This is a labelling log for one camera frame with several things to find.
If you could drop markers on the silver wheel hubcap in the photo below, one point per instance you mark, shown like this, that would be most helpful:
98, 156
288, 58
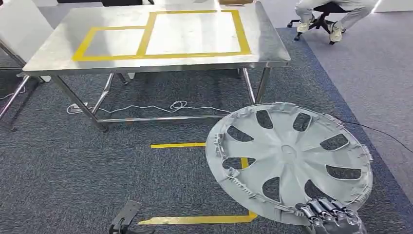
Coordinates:
287, 151

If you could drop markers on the yellow floor tape square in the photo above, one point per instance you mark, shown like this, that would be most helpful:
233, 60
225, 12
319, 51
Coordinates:
193, 220

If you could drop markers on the stainless steel table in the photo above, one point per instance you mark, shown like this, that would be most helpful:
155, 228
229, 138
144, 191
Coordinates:
58, 58

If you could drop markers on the black office chair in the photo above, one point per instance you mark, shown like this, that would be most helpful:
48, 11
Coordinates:
326, 8

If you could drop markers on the steel frame side table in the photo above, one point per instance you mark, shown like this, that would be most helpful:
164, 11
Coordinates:
13, 97

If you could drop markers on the person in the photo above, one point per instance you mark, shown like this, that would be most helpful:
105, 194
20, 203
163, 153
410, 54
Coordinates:
355, 13

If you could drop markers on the white power adapter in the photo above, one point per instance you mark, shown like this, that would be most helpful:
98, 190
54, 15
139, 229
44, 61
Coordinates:
76, 108

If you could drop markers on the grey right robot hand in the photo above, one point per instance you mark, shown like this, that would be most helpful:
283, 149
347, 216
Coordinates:
335, 223

